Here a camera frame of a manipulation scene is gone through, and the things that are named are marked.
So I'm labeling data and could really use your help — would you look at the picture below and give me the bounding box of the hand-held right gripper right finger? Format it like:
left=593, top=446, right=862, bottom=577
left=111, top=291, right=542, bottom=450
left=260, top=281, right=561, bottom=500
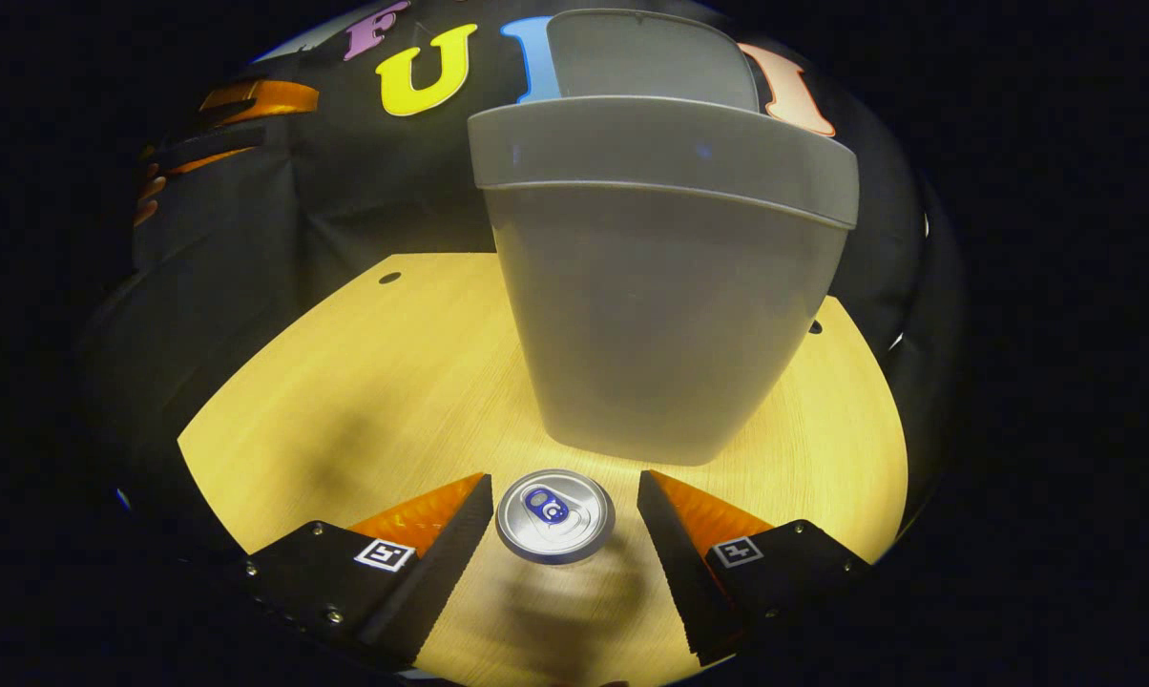
left=637, top=469, right=873, bottom=667

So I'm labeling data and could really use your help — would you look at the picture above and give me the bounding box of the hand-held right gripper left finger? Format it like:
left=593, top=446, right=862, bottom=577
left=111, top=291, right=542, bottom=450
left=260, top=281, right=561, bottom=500
left=236, top=472, right=495, bottom=669

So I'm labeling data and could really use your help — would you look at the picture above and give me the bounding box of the silver pop can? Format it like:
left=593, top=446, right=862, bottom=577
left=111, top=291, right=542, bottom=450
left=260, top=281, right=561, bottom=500
left=495, top=468, right=616, bottom=566

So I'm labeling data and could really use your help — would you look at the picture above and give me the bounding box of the white desktop garbage bin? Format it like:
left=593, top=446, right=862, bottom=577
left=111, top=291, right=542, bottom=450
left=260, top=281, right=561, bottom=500
left=467, top=9, right=860, bottom=467

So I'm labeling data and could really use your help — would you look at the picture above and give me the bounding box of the wooden desktop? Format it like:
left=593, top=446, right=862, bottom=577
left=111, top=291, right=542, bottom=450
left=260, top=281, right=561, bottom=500
left=177, top=252, right=909, bottom=687

